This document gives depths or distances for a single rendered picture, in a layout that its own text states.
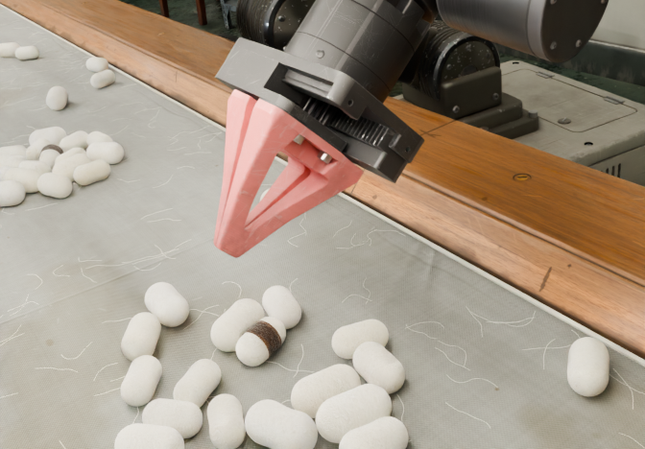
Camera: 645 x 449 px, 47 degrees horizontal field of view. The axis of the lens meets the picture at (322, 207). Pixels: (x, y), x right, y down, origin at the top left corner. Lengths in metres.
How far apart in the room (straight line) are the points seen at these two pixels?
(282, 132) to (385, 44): 0.07
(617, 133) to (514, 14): 0.95
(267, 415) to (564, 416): 0.14
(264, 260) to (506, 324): 0.17
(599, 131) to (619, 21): 1.51
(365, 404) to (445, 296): 0.12
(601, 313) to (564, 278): 0.03
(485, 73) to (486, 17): 0.88
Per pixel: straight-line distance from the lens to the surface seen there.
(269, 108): 0.35
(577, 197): 0.50
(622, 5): 2.75
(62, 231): 0.62
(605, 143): 1.25
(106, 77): 0.93
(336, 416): 0.36
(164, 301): 0.46
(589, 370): 0.38
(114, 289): 0.52
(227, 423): 0.37
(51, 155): 0.72
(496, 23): 0.35
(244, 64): 0.39
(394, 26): 0.37
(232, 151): 0.37
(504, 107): 1.26
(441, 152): 0.57
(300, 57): 0.37
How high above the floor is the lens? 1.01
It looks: 29 degrees down
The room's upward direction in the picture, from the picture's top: 9 degrees counter-clockwise
